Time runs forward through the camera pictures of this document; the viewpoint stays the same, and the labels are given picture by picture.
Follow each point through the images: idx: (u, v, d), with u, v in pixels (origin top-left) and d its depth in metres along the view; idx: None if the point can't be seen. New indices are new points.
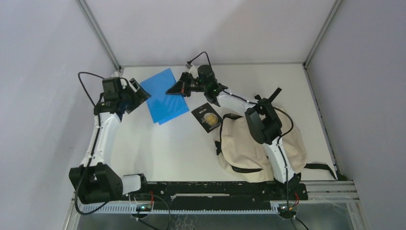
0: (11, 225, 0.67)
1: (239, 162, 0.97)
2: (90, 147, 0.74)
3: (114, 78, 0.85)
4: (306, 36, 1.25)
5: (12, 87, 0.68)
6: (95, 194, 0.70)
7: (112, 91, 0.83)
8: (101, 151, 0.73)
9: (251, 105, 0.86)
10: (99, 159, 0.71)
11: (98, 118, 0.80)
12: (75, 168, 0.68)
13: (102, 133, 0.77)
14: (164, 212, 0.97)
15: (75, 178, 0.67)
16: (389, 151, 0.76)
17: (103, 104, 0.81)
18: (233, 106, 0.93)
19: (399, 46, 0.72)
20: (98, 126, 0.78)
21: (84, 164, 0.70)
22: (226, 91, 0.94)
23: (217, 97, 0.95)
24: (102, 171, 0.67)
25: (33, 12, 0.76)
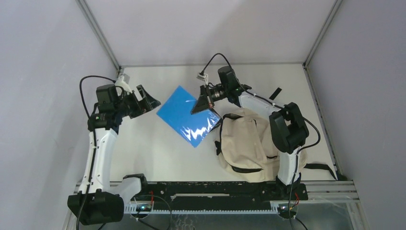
0: (11, 225, 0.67)
1: (239, 162, 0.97)
2: (88, 171, 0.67)
3: (109, 87, 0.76)
4: (306, 36, 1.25)
5: (12, 87, 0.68)
6: (96, 216, 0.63)
7: (107, 102, 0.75)
8: (99, 176, 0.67)
9: (276, 109, 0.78)
10: (98, 186, 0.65)
11: (93, 135, 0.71)
12: (74, 196, 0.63)
13: (99, 155, 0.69)
14: (165, 212, 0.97)
15: (73, 205, 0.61)
16: (389, 151, 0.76)
17: (97, 118, 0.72)
18: (255, 109, 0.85)
19: (400, 46, 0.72)
20: (93, 146, 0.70)
21: (82, 191, 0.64)
22: (249, 92, 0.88)
23: (240, 97, 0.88)
24: (102, 196, 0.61)
25: (33, 11, 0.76)
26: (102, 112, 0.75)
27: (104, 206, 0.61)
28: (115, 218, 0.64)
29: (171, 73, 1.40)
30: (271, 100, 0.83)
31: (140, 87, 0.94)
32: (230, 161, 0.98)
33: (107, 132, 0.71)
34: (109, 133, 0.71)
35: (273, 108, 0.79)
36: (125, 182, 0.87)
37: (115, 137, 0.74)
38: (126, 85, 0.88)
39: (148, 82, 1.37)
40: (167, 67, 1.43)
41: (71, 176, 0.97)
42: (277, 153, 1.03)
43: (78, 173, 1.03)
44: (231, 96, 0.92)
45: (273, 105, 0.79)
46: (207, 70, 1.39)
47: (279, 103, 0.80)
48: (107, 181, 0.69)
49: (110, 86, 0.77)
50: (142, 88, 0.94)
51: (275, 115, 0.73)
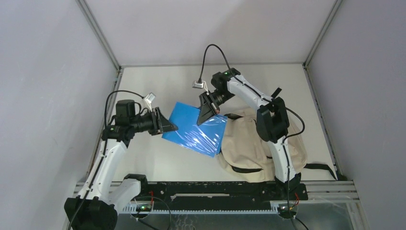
0: (12, 224, 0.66)
1: (239, 162, 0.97)
2: (90, 177, 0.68)
3: (129, 102, 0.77)
4: (306, 36, 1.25)
5: (12, 86, 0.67)
6: (87, 225, 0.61)
7: (124, 116, 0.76)
8: (100, 185, 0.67)
9: (264, 101, 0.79)
10: (96, 193, 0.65)
11: (105, 143, 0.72)
12: (71, 198, 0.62)
13: (105, 165, 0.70)
14: (164, 212, 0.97)
15: (69, 209, 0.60)
16: (390, 150, 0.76)
17: (112, 129, 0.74)
18: (243, 97, 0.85)
19: (399, 45, 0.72)
20: (102, 155, 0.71)
21: (80, 195, 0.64)
22: (240, 79, 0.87)
23: (228, 84, 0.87)
24: (98, 205, 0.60)
25: (33, 10, 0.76)
26: (118, 124, 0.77)
27: (98, 215, 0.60)
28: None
29: (171, 73, 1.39)
30: (259, 91, 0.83)
31: (157, 109, 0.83)
32: (230, 161, 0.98)
33: (117, 144, 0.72)
34: (118, 145, 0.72)
35: (261, 100, 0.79)
36: (125, 183, 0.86)
37: (123, 150, 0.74)
38: (149, 103, 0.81)
39: (148, 82, 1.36)
40: (167, 67, 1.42)
41: (70, 176, 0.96)
42: None
43: (78, 173, 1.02)
44: (220, 80, 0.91)
45: (261, 98, 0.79)
46: (208, 70, 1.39)
47: (268, 96, 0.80)
48: (107, 192, 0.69)
49: (129, 101, 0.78)
50: (159, 109, 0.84)
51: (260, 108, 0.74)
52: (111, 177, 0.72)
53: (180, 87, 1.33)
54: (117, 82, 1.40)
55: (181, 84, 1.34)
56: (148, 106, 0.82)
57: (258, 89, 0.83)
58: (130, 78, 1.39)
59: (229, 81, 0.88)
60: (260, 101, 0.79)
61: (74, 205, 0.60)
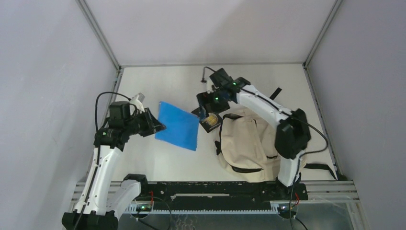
0: (12, 225, 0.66)
1: (239, 162, 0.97)
2: (86, 189, 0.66)
3: (123, 104, 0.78)
4: (306, 36, 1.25)
5: (12, 86, 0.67)
6: None
7: (118, 119, 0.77)
8: (96, 197, 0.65)
9: (283, 115, 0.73)
10: (94, 207, 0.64)
11: (97, 151, 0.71)
12: (68, 214, 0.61)
13: (100, 176, 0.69)
14: (164, 212, 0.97)
15: (67, 224, 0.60)
16: (390, 150, 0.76)
17: (104, 133, 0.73)
18: (257, 110, 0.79)
19: (399, 46, 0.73)
20: (95, 165, 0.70)
21: (77, 210, 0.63)
22: (251, 90, 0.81)
23: (238, 94, 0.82)
24: (97, 219, 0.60)
25: (33, 11, 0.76)
26: (111, 128, 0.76)
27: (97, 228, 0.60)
28: None
29: (171, 73, 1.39)
30: (276, 104, 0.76)
31: (147, 110, 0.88)
32: (230, 161, 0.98)
33: (110, 151, 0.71)
34: (112, 153, 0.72)
35: (279, 115, 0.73)
36: (125, 185, 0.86)
37: (118, 155, 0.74)
38: (140, 105, 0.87)
39: (148, 82, 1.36)
40: (166, 67, 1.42)
41: (70, 176, 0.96)
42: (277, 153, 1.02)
43: (79, 173, 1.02)
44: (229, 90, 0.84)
45: (280, 112, 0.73)
46: (208, 70, 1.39)
47: (286, 109, 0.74)
48: (105, 203, 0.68)
49: (123, 103, 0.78)
50: (148, 110, 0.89)
51: (280, 123, 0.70)
52: (108, 187, 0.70)
53: (180, 87, 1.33)
54: (117, 82, 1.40)
55: (181, 84, 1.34)
56: (140, 107, 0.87)
57: (275, 102, 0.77)
58: (130, 78, 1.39)
59: (239, 92, 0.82)
60: (278, 116, 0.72)
61: (73, 221, 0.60)
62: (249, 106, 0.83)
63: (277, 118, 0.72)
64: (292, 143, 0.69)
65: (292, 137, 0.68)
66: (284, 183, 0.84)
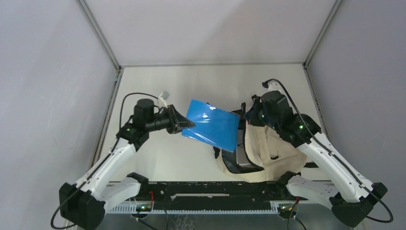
0: (12, 225, 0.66)
1: (253, 155, 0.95)
2: (93, 169, 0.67)
3: (148, 106, 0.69)
4: (307, 36, 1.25)
5: (12, 86, 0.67)
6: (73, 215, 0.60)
7: (141, 120, 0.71)
8: (97, 179, 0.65)
9: (364, 191, 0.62)
10: (90, 187, 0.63)
11: (116, 142, 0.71)
12: (66, 185, 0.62)
13: (108, 162, 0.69)
14: (162, 212, 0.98)
15: (62, 192, 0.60)
16: (391, 149, 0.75)
17: (127, 130, 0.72)
18: (328, 170, 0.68)
19: (398, 46, 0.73)
20: (109, 152, 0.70)
21: (76, 184, 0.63)
22: (325, 145, 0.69)
23: (308, 144, 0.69)
24: (89, 199, 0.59)
25: (32, 11, 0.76)
26: (134, 125, 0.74)
27: (86, 209, 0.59)
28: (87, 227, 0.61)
29: (171, 74, 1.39)
30: (355, 172, 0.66)
31: (172, 107, 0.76)
32: (249, 153, 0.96)
33: (127, 146, 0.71)
34: (129, 147, 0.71)
35: (359, 189, 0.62)
36: (126, 182, 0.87)
37: (131, 153, 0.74)
38: (163, 101, 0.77)
39: (148, 82, 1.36)
40: (166, 67, 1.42)
41: (70, 176, 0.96)
42: (278, 153, 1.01)
43: (78, 173, 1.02)
44: (290, 132, 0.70)
45: (361, 186, 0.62)
46: (208, 70, 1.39)
47: (368, 183, 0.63)
48: (101, 189, 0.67)
49: (149, 104, 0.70)
50: (173, 107, 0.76)
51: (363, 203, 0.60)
52: (111, 177, 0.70)
53: (180, 87, 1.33)
54: (117, 82, 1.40)
55: (181, 85, 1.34)
56: (163, 104, 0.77)
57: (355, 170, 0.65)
58: (130, 79, 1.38)
59: (310, 142, 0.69)
60: (359, 192, 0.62)
61: (69, 191, 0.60)
62: (312, 159, 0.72)
63: (358, 194, 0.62)
64: (360, 219, 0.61)
65: (366, 215, 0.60)
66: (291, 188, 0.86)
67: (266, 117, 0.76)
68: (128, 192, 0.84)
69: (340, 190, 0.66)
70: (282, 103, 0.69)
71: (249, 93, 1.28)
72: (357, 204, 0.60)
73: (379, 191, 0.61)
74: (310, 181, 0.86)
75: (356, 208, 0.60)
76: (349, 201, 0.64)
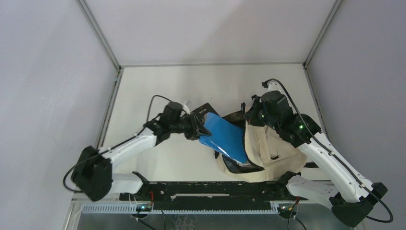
0: (13, 225, 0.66)
1: (253, 155, 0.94)
2: (118, 143, 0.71)
3: (178, 107, 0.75)
4: (306, 36, 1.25)
5: (12, 86, 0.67)
6: (81, 179, 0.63)
7: (168, 118, 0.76)
8: (118, 153, 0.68)
9: (364, 191, 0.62)
10: (111, 156, 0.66)
11: (141, 128, 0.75)
12: (89, 148, 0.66)
13: (132, 143, 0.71)
14: (158, 212, 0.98)
15: (85, 152, 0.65)
16: (391, 149, 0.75)
17: (154, 123, 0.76)
18: (328, 170, 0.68)
19: (399, 45, 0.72)
20: (135, 134, 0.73)
21: (99, 150, 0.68)
22: (325, 145, 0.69)
23: (309, 145, 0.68)
24: (106, 167, 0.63)
25: (32, 11, 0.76)
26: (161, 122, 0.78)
27: (100, 174, 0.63)
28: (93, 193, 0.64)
29: (171, 74, 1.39)
30: (355, 172, 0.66)
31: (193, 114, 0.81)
32: (249, 154, 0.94)
33: (151, 135, 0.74)
34: (151, 137, 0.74)
35: (359, 189, 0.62)
36: (131, 176, 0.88)
37: (150, 145, 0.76)
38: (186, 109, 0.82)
39: (148, 82, 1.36)
40: (166, 67, 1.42)
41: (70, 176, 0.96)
42: (278, 153, 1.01)
43: None
44: (290, 132, 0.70)
45: (361, 186, 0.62)
46: (208, 70, 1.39)
47: (368, 183, 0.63)
48: (117, 164, 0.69)
49: (179, 107, 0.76)
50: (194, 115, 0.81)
51: (363, 202, 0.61)
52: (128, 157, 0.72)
53: (180, 87, 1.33)
54: (117, 82, 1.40)
55: (181, 84, 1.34)
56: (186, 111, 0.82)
57: (354, 170, 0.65)
58: (130, 79, 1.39)
59: (310, 142, 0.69)
60: (358, 192, 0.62)
61: (90, 154, 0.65)
62: (312, 158, 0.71)
63: (357, 194, 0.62)
64: (360, 219, 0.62)
65: (365, 214, 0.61)
66: (291, 187, 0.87)
67: (266, 117, 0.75)
68: (129, 185, 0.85)
69: (340, 190, 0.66)
70: (281, 103, 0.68)
71: (249, 93, 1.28)
72: (357, 204, 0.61)
73: (379, 191, 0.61)
74: (310, 181, 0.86)
75: (356, 207, 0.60)
76: (348, 201, 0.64)
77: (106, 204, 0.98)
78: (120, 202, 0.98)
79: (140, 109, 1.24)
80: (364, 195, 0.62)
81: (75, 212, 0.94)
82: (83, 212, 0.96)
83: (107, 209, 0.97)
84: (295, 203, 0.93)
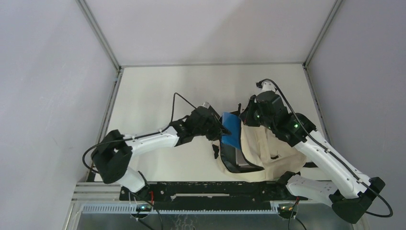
0: (12, 225, 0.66)
1: (250, 155, 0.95)
2: (143, 134, 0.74)
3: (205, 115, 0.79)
4: (306, 36, 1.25)
5: (12, 86, 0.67)
6: (100, 161, 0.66)
7: (194, 123, 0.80)
8: (140, 144, 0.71)
9: (362, 186, 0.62)
10: (133, 145, 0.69)
11: (168, 125, 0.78)
12: (118, 132, 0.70)
13: (156, 137, 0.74)
14: (153, 212, 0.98)
15: (112, 134, 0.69)
16: (391, 149, 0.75)
17: (180, 125, 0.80)
18: (325, 167, 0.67)
19: (400, 45, 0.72)
20: (161, 130, 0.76)
21: (125, 136, 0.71)
22: (321, 143, 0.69)
23: (304, 143, 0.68)
24: (123, 155, 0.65)
25: (32, 11, 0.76)
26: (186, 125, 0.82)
27: (116, 160, 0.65)
28: (106, 177, 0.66)
29: (171, 74, 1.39)
30: (352, 167, 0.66)
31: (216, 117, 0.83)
32: (245, 153, 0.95)
33: (175, 135, 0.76)
34: (174, 137, 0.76)
35: (357, 185, 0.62)
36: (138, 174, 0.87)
37: (171, 144, 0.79)
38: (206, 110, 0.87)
39: (148, 82, 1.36)
40: (166, 67, 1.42)
41: (70, 176, 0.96)
42: (278, 153, 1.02)
43: (78, 173, 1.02)
44: (285, 131, 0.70)
45: (358, 181, 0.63)
46: (208, 70, 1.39)
47: (365, 178, 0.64)
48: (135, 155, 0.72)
49: (206, 114, 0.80)
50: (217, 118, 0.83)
51: (361, 198, 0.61)
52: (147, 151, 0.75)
53: (180, 87, 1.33)
54: (117, 82, 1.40)
55: (181, 84, 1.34)
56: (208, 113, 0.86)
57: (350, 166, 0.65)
58: (130, 79, 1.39)
59: (306, 140, 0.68)
60: (357, 187, 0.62)
61: (116, 137, 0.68)
62: (308, 157, 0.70)
63: (356, 190, 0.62)
64: (359, 215, 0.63)
65: (365, 210, 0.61)
66: (291, 187, 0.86)
67: (262, 117, 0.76)
68: (133, 182, 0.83)
69: (339, 186, 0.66)
70: (276, 102, 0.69)
71: (249, 93, 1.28)
72: (356, 200, 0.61)
73: (377, 186, 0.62)
74: (310, 180, 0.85)
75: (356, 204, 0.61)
76: (348, 197, 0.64)
77: (106, 205, 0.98)
78: (120, 202, 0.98)
79: (140, 109, 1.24)
80: (363, 190, 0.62)
81: (75, 212, 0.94)
82: (83, 212, 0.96)
83: (107, 209, 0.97)
84: (295, 203, 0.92)
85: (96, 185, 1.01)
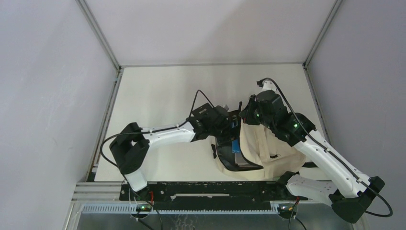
0: (12, 224, 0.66)
1: (249, 155, 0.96)
2: (161, 128, 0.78)
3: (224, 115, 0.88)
4: (306, 36, 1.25)
5: (12, 86, 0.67)
6: (119, 152, 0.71)
7: (212, 121, 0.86)
8: (157, 138, 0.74)
9: (362, 186, 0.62)
10: (150, 139, 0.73)
11: (184, 121, 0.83)
12: (135, 125, 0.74)
13: (173, 132, 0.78)
14: (153, 212, 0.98)
15: (130, 127, 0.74)
16: (390, 149, 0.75)
17: (197, 121, 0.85)
18: (325, 168, 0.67)
19: (399, 45, 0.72)
20: (177, 125, 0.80)
21: (143, 130, 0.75)
22: (320, 142, 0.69)
23: (304, 143, 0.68)
24: (140, 147, 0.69)
25: (32, 12, 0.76)
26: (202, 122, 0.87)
27: (134, 153, 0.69)
28: (123, 168, 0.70)
29: (171, 73, 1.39)
30: (351, 167, 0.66)
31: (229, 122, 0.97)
32: (245, 152, 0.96)
33: (191, 131, 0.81)
34: (190, 133, 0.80)
35: (357, 185, 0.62)
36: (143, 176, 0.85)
37: (186, 140, 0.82)
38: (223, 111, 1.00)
39: (148, 82, 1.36)
40: (166, 67, 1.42)
41: (71, 176, 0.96)
42: (277, 152, 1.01)
43: (78, 173, 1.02)
44: (286, 131, 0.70)
45: (358, 181, 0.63)
46: (208, 70, 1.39)
47: (364, 178, 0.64)
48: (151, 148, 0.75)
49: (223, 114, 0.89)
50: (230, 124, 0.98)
51: (361, 198, 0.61)
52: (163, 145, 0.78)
53: (180, 87, 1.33)
54: (117, 82, 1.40)
55: (181, 84, 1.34)
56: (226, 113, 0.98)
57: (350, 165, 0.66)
58: (129, 79, 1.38)
59: (305, 140, 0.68)
60: (356, 187, 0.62)
61: (134, 130, 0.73)
62: (308, 157, 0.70)
63: (356, 189, 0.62)
64: (358, 215, 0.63)
65: (365, 210, 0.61)
66: (291, 187, 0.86)
67: (261, 117, 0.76)
68: (137, 181, 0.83)
69: (338, 186, 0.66)
70: (276, 103, 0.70)
71: (249, 93, 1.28)
72: (355, 201, 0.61)
73: (376, 186, 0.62)
74: (310, 180, 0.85)
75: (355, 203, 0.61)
76: (348, 197, 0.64)
77: (105, 205, 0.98)
78: (120, 202, 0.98)
79: (140, 109, 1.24)
80: (362, 189, 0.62)
81: (75, 212, 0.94)
82: (83, 212, 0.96)
83: (107, 209, 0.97)
84: (294, 203, 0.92)
85: (95, 185, 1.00)
